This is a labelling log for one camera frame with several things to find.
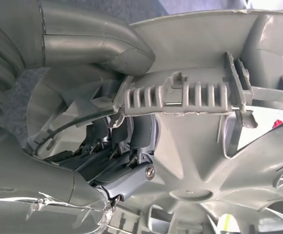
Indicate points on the red cloth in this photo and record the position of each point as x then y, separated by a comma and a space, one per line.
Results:
277, 124

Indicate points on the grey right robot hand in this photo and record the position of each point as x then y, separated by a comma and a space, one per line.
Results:
82, 42

